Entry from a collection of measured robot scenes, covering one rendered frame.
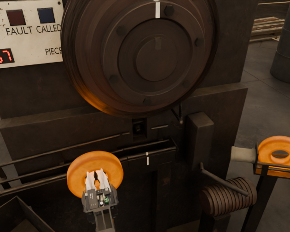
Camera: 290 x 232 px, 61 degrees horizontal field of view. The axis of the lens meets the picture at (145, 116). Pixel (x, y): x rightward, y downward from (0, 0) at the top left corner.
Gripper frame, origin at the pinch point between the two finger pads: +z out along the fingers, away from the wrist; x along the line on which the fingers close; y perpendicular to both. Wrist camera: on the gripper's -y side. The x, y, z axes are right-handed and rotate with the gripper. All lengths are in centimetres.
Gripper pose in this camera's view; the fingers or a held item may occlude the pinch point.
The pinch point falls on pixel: (95, 171)
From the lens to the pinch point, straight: 71.9
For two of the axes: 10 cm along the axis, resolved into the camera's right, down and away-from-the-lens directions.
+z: -2.9, -7.2, 6.3
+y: 0.5, -6.6, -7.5
